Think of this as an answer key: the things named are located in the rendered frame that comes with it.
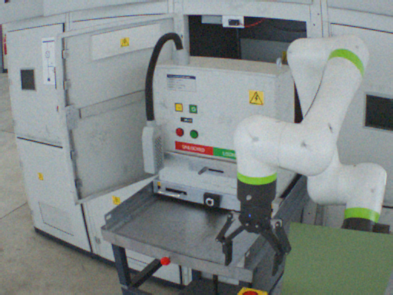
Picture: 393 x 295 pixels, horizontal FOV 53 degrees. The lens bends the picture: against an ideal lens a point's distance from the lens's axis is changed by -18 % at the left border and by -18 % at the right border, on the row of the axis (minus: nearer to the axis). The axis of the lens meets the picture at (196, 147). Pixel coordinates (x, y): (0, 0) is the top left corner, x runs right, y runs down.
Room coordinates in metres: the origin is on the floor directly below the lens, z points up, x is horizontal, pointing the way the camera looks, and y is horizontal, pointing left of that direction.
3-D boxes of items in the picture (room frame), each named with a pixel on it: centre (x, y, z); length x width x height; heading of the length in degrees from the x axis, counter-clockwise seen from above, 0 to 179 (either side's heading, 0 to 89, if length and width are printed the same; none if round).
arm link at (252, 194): (0.94, -0.13, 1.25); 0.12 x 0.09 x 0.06; 151
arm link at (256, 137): (0.94, -0.14, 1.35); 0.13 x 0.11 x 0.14; 56
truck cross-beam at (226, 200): (1.60, -0.07, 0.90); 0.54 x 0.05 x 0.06; 60
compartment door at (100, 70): (1.87, 0.31, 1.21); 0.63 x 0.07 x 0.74; 131
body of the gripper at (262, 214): (0.94, -0.13, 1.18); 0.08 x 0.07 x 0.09; 61
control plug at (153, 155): (1.63, 0.16, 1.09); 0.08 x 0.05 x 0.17; 150
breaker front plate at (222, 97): (1.58, -0.06, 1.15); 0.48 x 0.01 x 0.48; 60
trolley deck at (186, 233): (1.59, -0.06, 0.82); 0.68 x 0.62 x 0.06; 151
